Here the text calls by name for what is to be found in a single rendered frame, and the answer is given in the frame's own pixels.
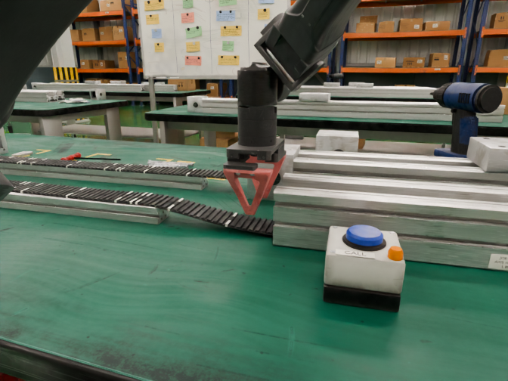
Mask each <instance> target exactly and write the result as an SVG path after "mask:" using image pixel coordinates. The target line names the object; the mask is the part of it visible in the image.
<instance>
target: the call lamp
mask: <svg viewBox="0 0 508 381"><path fill-rule="evenodd" d="M403 255H404V253H403V250H402V248H401V247H399V246H391V247H390V249H389V250H388V255H387V257H388V258H389V259H391V260H393V261H401V260H402V259H403Z"/></svg>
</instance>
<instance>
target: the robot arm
mask: <svg viewBox="0 0 508 381"><path fill-rule="evenodd" d="M92 1H93V0H0V129H1V128H2V127H3V126H4V124H5V123H6V122H7V121H8V120H9V118H10V117H11V114H12V111H13V109H14V104H15V101H16V98H17V96H18V95H19V93H20V92H21V90H22V89H23V87H24V86H25V84H26V83H27V81H28V80H29V78H30V77H31V75H32V74H33V73H34V71H35V70H36V68H37V66H38V65H39V64H40V63H41V61H42V60H43V58H44V57H45V55H46V54H47V53H48V52H49V51H50V50H51V48H52V47H53V45H54V44H55V43H56V41H57V40H58V39H59V38H60V37H61V36H62V35H63V33H64V32H65V31H66V30H67V28H68V27H69V26H70V25H71V24H72V22H73V21H74V20H75V19H76V18H77V17H78V16H79V15H80V14H81V12H82V11H83V10H84V9H85V8H86V7H87V6H88V5H89V4H90V3H91V2H92ZM360 2H361V0H297V1H296V2H295V3H294V4H293V5H292V6H291V7H289V8H288V9H286V11H285V12H282V13H279V14H278V15H277V16H276V17H274V18H273V19H272V20H271V21H270V22H269V23H268V24H267V26H266V27H265V28H264V29H263V30H262V31H261V32H260V33H261V34H262V37H261V38H260V39H259V40H258V41H257V43H255V44H254V46H255V48H256V49H257V51H258V52H259V53H260V55H261V56H263V58H264V59H265V60H266V61H267V63H268V64H269V65H270V66H268V65H267V63H261V62H252V64H251V65H250V66H249V67H241V68H240V70H238V71H237V115H238V142H236V143H235V144H232V145H231V146H230V147H227V148H226V154H227V158H228V161H227V162H226V163H224V164H223V173H224V175H225V177H226V179H227V180H228V182H229V184H230V185H231V187H232V188H233V190H234V192H235V194H236V195H237V198H238V200H239V201H240V204H241V206H242V208H243V211H244V212H245V214H246V215H255V214H256V211H257V209H258V207H259V204H260V202H261V200H262V198H265V199H266V198H268V195H269V193H270V191H271V189H272V186H273V184H274V182H275V179H276V177H277V175H278V173H279V171H280V168H281V166H282V165H283V162H284V160H285V159H286V153H287V151H286V150H284V139H283V138H277V107H276V106H275V105H277V102H280V101H283V100H284V99H285V98H287V96H288V95H289V94H290V92H292V91H297V90H298V89H299V88H300V87H301V86H302V85H304V84H305V83H306V82H307V81H308V80H309V79H310V78H311V77H312V76H313V75H314V74H315V73H316V72H317V71H319V70H320V69H321V68H322V67H324V64H325V61H324V59H325V58H326V57H327V56H328V55H329V53H330V52H331V51H332V50H333V49H334V48H335V47H336V45H337V44H338V41H339V39H340V38H341V37H342V36H343V34H344V32H345V27H346V25H347V23H348V21H349V19H350V17H351V15H352V14H353V12H354V10H355V9H356V7H357V6H358V4H359V3H360ZM258 163H269V164H274V168H273V169H261V168H258ZM238 178H251V179H252V182H253V184H254V186H255V189H256V195H255V197H254V199H253V202H252V205H249V204H248V202H247V199H246V196H245V194H244V192H243V189H242V187H241V185H240V182H239V180H238ZM13 189H14V186H13V185H12V184H11V182H10V181H9V180H8V179H7V178H6V177H5V176H4V175H3V174H2V172H1V171H0V202H1V201H2V200H3V199H4V198H5V197H6V196H7V195H8V194H9V193H10V192H12V190H13Z"/></svg>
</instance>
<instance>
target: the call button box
mask: <svg viewBox="0 0 508 381"><path fill-rule="evenodd" d="M347 229H348V228H345V227H337V226H330V229H329V234H328V240H327V251H326V258H325V269H324V290H323V301H324V302H331V303H336V304H342V305H351V306H357V307H362V308H372V309H378V310H383V311H393V312H398V311H399V308H400V302H401V294H400V293H401V291H402V286H403V281H404V271H405V265H406V264H405V262H404V257H403V259H402V260H401V261H393V260H391V259H389V258H388V257H387V255H388V250H389V249H390V247H391V246H399V247H400V243H399V241H398V236H397V234H396V233H395V232H393V231H381V232H382V233H383V242H382V243H381V244H380V245H377V246H361V245H357V244H355V243H352V242H350V241H349V240H347V238H346V231H347Z"/></svg>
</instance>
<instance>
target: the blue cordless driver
mask: <svg viewBox="0 0 508 381"><path fill-rule="evenodd" d="M430 95H433V98H434V99H435V100H436V101H437V102H438V103H439V105H440V106H442V107H446V108H449V109H451V112H452V126H453V130H452V139H451V148H437V149H435V150H434V154H430V155H428V156H441V157H456V158H467V157H466V155H467V151H468V146H469V139H470V137H477V135H478V125H479V118H477V116H476V113H492V112H494V111H495V110H496V109H497V108H498V107H499V106H500V103H501V101H502V98H503V93H502V91H501V89H500V87H499V86H497V85H492V84H487V83H468V82H455V83H452V82H449V83H445V84H444V85H443V86H442V87H440V88H437V89H436V90H434V92H431V93H430Z"/></svg>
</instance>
